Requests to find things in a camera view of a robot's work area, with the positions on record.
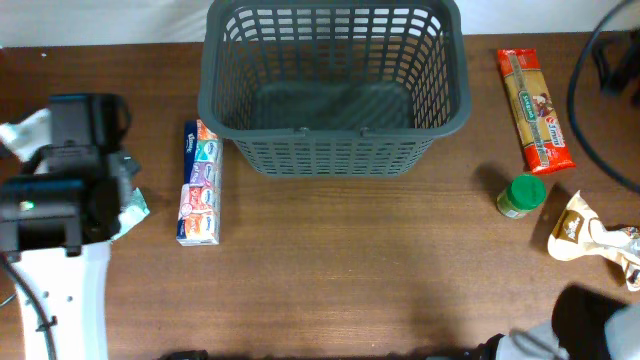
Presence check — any glutinous rice bag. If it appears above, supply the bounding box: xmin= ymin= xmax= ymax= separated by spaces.
xmin=547 ymin=191 xmax=639 ymax=292

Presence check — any Kleenex tissue multipack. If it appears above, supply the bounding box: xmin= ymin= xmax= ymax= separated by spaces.
xmin=176 ymin=119 xmax=223 ymax=246

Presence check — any red yellow spaghetti pack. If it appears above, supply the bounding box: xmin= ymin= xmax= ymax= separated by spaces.
xmin=497 ymin=48 xmax=576 ymax=175

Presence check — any grey plastic basket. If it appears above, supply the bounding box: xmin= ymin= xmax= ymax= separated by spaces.
xmin=198 ymin=0 xmax=472 ymax=177

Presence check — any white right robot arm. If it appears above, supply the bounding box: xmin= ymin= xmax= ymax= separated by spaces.
xmin=470 ymin=284 xmax=639 ymax=360

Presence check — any green wet wipes packet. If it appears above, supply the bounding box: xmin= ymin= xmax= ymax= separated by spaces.
xmin=110 ymin=188 xmax=150 ymax=241

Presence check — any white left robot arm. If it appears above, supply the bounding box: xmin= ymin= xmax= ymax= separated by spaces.
xmin=1 ymin=93 xmax=137 ymax=359

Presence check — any green lid spice jar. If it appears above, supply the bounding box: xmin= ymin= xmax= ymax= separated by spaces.
xmin=496 ymin=174 xmax=547 ymax=219

